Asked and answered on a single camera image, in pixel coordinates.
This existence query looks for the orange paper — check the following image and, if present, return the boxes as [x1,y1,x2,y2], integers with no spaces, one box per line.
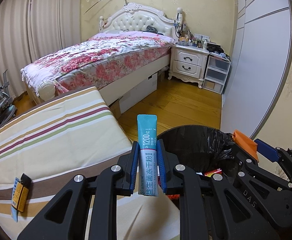
[232,129,259,162]

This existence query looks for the blue sachet packet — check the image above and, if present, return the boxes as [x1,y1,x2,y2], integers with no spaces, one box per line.
[10,177,21,223]

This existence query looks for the teal probiotic sachet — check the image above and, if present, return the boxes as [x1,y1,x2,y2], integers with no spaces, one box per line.
[137,114,158,197]

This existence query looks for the black trash bin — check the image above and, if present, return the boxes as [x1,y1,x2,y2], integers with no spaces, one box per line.
[157,125,237,210]

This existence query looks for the red yellow wrapper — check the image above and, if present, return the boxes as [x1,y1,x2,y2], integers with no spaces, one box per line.
[204,168,222,177]

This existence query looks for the white wardrobe door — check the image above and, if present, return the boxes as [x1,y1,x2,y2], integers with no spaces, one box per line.
[220,0,292,138]

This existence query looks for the striped bed sheet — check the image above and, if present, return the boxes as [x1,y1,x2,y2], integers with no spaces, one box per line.
[0,87,132,239]

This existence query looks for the plastic drawer unit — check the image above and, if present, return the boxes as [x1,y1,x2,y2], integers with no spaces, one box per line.
[202,53,231,94]

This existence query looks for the white nightstand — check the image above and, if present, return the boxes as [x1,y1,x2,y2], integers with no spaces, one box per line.
[168,44,209,89]

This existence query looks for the grey desk chair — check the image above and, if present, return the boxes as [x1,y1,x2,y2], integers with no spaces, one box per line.
[0,70,17,128]

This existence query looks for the white storage box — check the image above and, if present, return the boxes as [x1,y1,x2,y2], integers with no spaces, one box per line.
[119,73,157,114]

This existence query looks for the pink floral quilt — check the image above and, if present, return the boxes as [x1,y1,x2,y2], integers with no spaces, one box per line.
[20,31,175,94]

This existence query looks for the white tufted bed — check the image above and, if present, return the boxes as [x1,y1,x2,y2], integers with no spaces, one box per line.
[20,3,176,104]

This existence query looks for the beige curtains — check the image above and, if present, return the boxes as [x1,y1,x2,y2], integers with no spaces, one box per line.
[0,0,81,98]

